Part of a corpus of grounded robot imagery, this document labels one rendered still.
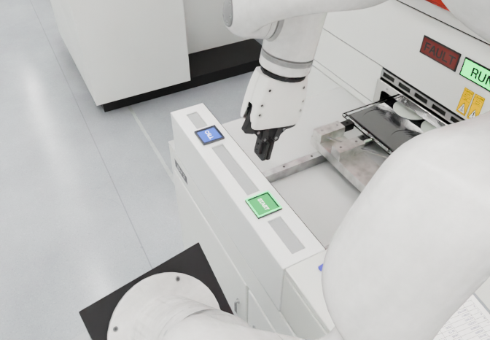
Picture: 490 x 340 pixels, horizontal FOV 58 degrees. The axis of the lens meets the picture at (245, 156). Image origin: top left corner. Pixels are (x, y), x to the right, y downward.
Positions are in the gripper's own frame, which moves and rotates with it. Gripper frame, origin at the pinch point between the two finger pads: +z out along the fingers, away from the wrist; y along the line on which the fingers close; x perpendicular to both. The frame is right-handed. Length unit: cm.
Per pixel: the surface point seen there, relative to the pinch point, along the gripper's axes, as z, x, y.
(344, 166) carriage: 17.0, -7.9, -33.1
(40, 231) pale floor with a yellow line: 120, -111, 28
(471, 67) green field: -11, -3, -57
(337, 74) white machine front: 13, -48, -62
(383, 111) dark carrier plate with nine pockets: 10, -19, -55
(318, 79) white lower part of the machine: 21, -58, -64
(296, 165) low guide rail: 22.0, -16.9, -25.8
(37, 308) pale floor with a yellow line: 122, -70, 36
